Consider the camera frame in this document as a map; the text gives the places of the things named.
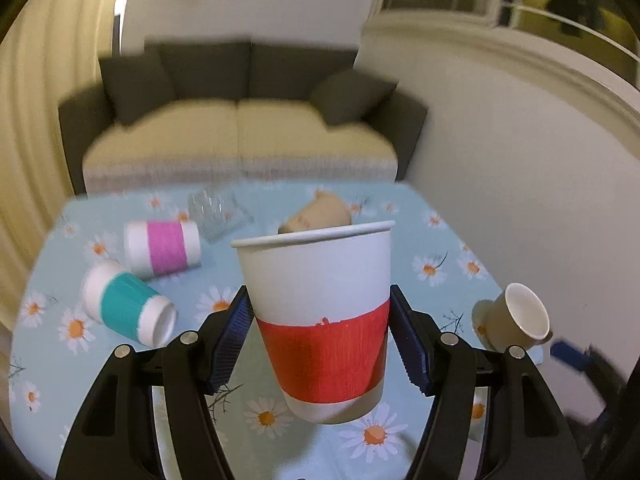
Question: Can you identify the clear glass tumbler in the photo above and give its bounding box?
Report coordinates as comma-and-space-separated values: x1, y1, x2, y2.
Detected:
188, 188, 253, 243

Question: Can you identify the beige ceramic mug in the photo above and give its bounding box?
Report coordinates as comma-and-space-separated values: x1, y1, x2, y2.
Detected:
472, 283, 553, 352

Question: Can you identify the dark grey sofa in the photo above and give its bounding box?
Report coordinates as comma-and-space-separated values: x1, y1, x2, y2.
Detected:
58, 38, 427, 194

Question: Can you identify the cream sofa blanket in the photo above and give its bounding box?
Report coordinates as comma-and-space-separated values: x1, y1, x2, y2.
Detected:
82, 99, 399, 193

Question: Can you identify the brown kraft paper cup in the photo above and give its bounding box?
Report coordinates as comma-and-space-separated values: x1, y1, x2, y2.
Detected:
278, 192, 352, 234

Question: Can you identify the red band paper cup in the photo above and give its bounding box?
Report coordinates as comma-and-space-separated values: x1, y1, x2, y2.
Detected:
231, 221, 395, 425

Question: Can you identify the dark throw pillow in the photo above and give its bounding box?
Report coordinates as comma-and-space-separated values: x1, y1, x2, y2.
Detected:
99, 51, 176, 126
309, 68, 397, 127

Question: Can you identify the pink band paper cup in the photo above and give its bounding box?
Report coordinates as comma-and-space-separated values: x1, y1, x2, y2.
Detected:
124, 221, 202, 280

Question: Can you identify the cream curtain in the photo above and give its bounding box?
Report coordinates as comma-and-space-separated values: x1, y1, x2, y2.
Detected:
0, 0, 139, 331

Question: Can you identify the left dark throw pillow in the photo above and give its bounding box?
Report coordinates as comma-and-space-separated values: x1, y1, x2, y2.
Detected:
99, 51, 176, 126

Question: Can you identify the teal band paper cup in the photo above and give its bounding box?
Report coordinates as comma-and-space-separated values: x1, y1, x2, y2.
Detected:
80, 259, 178, 348

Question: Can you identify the right dark throw pillow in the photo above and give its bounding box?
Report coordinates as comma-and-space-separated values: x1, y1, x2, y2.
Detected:
309, 68, 397, 127

